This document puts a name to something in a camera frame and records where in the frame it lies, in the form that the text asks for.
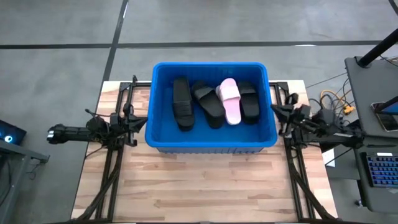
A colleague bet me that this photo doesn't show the smartphone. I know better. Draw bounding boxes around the smartphone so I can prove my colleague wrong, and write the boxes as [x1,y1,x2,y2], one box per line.
[371,101,398,132]

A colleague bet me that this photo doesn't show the grey metal desk frame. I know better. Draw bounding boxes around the grey metal desk frame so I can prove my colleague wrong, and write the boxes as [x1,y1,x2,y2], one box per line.
[0,139,50,224]

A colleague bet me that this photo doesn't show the tablet blue screen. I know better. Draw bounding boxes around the tablet blue screen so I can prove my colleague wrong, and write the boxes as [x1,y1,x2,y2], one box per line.
[379,95,398,115]

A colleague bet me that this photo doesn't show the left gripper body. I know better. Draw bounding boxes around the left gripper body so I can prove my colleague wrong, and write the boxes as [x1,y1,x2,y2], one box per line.
[119,104,137,147]

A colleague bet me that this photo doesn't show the computer tower blue lights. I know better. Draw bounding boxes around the computer tower blue lights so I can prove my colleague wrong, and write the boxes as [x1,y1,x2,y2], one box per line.
[0,119,27,146]

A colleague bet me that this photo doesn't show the yellow cable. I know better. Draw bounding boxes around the yellow cable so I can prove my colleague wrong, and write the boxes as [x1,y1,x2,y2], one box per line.
[320,89,356,115]

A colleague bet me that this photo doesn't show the blue plastic bin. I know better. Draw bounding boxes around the blue plastic bin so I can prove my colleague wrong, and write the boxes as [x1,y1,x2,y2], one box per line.
[144,61,279,155]

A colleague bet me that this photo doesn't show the black aluminium frame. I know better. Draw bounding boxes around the black aluminium frame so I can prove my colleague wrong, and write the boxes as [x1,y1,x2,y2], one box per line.
[267,81,340,223]
[70,74,153,223]

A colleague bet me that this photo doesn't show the black pole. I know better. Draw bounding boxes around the black pole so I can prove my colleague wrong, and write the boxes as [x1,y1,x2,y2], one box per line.
[356,27,398,68]

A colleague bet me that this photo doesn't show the white paper sheet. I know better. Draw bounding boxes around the white paper sheet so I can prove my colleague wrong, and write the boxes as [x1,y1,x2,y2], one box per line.
[322,149,336,168]

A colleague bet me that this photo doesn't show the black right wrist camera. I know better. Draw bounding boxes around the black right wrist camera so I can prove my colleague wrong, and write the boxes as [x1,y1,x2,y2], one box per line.
[285,92,300,106]

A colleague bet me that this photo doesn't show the grey desk panel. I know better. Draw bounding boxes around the grey desk panel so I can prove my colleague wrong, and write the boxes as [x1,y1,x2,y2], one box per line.
[350,134,398,215]
[344,55,398,139]

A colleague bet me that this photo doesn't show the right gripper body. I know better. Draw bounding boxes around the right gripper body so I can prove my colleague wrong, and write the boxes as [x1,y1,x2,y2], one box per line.
[279,107,312,138]

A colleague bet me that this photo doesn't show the backlit keyboard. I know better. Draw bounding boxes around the backlit keyboard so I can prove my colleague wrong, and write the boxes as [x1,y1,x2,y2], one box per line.
[361,151,398,189]

